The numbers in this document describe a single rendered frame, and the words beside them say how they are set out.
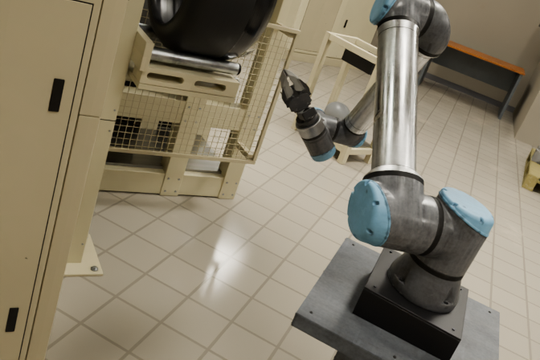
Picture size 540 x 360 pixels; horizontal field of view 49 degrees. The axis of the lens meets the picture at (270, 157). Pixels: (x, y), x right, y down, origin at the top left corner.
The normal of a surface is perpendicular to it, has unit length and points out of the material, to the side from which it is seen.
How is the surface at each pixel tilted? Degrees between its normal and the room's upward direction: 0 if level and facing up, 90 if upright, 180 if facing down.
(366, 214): 93
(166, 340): 0
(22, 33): 90
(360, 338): 0
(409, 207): 45
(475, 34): 90
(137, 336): 0
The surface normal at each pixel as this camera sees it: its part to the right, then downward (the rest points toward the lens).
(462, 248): 0.14, 0.47
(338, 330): 0.31, -0.88
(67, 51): 0.43, 0.47
